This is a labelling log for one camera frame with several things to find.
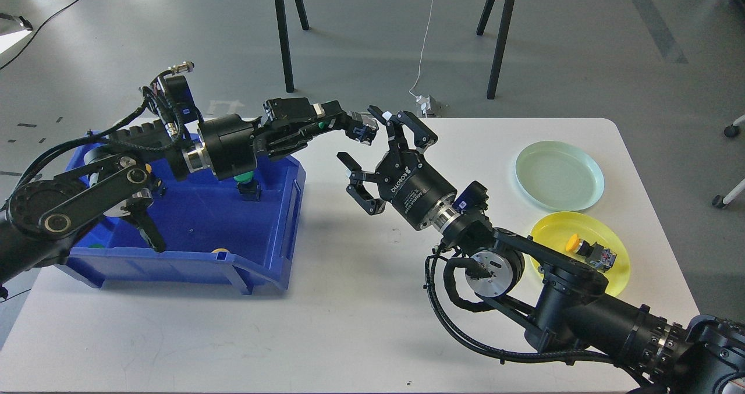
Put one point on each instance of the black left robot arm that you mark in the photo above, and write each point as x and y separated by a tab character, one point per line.
67	190

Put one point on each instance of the black tripod leg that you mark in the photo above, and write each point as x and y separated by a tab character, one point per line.
502	36
301	9
485	15
284	45

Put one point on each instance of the blue plastic bin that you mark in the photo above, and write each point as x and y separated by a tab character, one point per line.
196	216

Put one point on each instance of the black tripod leg left rear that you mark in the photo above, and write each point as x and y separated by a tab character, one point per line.
301	9

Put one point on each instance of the light green plastic plate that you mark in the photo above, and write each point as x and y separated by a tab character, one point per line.
558	176

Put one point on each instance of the yellow plastic plate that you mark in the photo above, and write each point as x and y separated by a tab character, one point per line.
554	230

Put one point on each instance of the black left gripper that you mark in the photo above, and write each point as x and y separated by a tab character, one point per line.
226	144

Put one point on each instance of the green push button rear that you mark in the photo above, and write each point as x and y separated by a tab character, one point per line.
248	187

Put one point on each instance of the white power adapter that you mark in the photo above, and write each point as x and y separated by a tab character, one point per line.
427	106

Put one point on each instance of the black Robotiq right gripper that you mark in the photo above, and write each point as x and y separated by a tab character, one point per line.
414	190

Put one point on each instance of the green push button front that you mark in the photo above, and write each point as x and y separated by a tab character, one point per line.
357	126

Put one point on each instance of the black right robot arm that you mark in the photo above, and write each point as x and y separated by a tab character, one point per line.
560	302

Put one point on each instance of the black tripod leg right rear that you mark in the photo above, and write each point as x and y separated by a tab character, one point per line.
485	15

